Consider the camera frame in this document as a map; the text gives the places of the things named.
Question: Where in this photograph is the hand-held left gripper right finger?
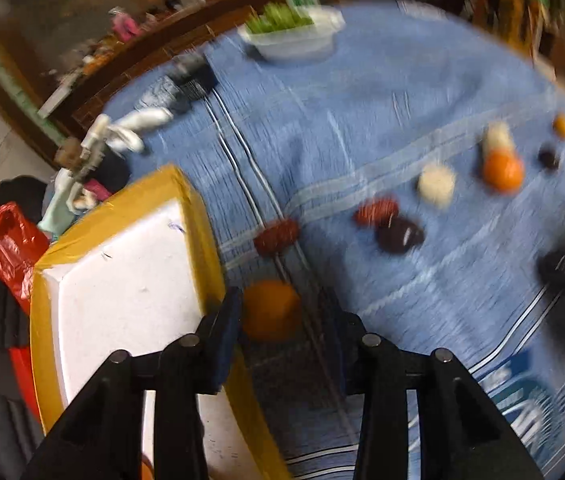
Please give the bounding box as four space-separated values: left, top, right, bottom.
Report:
320 285 546 480

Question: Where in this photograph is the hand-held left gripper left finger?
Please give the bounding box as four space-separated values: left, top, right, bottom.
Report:
20 286 243 480

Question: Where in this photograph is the red jujube date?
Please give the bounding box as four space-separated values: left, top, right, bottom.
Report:
353 197 399 228
253 219 301 257

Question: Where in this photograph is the white foam tray yellow tape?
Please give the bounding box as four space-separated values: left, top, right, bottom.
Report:
30 164 293 480

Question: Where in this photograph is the dark chestnut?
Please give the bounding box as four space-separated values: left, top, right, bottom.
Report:
375 216 426 255

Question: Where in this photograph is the pale round biscuit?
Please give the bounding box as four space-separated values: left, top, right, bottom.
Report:
417 164 458 208

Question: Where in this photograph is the black jar with cork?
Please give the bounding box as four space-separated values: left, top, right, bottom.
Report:
55 137 108 186

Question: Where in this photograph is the white knit glove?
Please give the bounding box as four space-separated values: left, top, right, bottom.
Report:
93 107 173 153

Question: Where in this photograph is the red plastic bag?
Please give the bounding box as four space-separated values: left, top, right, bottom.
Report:
0 201 50 316

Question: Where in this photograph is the blue checked tablecloth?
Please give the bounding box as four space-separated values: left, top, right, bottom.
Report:
102 0 565 480

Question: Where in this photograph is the flat white box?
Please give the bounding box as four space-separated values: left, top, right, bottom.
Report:
36 80 83 120

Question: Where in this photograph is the white bowl of green grapes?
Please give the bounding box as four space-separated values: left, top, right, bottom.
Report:
237 2 346 63

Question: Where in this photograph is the pink bottle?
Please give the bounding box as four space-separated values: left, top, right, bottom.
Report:
111 10 140 41

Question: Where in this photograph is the wooden mirror cabinet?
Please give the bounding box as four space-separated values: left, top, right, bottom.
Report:
0 0 343 168

